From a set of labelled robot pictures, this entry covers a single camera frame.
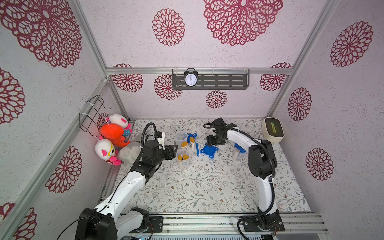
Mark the grey wall shelf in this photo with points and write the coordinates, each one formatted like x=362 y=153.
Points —
x=213 y=81

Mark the cream box green window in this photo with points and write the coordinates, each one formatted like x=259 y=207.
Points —
x=272 y=130

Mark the white plush yellow glasses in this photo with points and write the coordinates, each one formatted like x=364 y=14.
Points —
x=107 y=152

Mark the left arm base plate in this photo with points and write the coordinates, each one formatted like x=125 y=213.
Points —
x=151 y=225

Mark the clear plastic container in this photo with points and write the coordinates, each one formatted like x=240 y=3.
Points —
x=238 y=154
x=180 y=137
x=183 y=165

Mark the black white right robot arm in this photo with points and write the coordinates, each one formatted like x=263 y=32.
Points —
x=262 y=164

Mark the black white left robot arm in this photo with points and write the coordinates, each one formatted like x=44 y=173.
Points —
x=104 y=221

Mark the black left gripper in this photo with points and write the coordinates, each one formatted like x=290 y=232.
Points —
x=171 y=153

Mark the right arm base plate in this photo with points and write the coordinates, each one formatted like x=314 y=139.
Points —
x=266 y=223

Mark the blue lid front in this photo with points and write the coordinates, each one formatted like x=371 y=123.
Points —
x=239 y=149

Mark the blue toothbrush case back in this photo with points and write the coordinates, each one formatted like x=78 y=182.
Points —
x=197 y=149

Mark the red orange plush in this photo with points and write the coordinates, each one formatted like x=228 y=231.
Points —
x=114 y=133

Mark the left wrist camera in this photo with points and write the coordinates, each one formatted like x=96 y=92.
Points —
x=161 y=138

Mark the black wire basket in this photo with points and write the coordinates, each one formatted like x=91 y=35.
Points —
x=88 y=121

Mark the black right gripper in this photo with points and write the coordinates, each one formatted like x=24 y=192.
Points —
x=214 y=140

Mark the white pink plush top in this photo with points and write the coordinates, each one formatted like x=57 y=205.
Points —
x=119 y=120

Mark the black alarm clock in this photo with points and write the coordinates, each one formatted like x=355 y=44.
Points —
x=191 y=77

